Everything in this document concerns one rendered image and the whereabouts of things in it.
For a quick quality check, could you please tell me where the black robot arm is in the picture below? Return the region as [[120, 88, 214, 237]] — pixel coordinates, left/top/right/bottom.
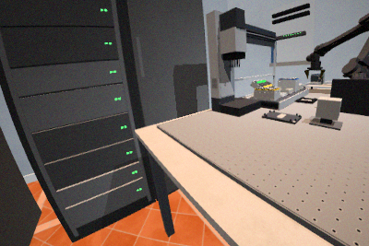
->
[[306, 13, 369, 79]]

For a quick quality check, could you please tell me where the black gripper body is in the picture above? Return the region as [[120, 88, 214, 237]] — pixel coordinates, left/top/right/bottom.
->
[[305, 61, 323, 71]]

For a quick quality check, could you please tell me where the black rectangular pad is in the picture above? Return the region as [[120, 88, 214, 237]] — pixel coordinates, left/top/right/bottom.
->
[[294, 97, 317, 104]]

